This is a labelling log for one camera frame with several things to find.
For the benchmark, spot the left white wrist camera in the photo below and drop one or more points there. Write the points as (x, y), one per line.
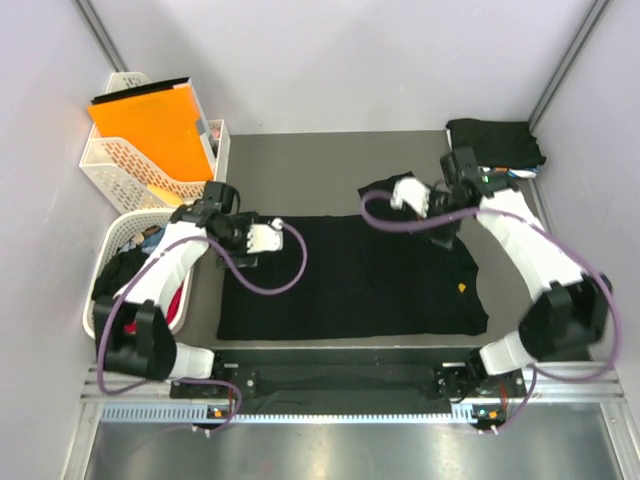
(265, 237)

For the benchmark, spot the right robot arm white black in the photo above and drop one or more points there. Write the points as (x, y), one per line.
(569, 304)

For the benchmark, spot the aluminium frame rail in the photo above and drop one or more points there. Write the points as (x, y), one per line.
(210, 406)

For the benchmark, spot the folded black t shirt stack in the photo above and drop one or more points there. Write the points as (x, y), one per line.
(506, 147)

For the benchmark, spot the white oval laundry basket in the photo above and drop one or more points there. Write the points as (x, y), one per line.
(125, 227)

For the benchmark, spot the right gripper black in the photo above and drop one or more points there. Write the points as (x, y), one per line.
(435, 195)

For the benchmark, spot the blue garment in basket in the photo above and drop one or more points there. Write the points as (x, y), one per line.
(145, 241)

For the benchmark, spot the black folder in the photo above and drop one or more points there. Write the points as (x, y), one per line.
(140, 90)

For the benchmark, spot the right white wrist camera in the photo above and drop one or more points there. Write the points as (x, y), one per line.
(411, 192)

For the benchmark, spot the orange folder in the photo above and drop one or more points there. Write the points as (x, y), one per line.
(168, 127)

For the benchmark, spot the black garment in basket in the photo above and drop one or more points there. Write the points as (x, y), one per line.
(118, 271)

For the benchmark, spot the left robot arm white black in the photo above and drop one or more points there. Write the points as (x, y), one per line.
(131, 331)

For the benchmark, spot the red garment in basket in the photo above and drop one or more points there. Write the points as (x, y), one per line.
(175, 312)

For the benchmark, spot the white perforated file organizer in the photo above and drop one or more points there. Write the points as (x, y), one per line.
(122, 173)

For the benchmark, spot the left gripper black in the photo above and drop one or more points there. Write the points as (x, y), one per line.
(242, 220)

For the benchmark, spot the black t shirt flower print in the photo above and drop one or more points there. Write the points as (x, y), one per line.
(358, 282)

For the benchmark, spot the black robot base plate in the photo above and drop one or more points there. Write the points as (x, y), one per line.
(358, 380)

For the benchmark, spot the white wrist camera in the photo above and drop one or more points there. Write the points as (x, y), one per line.
(411, 192)
(265, 237)

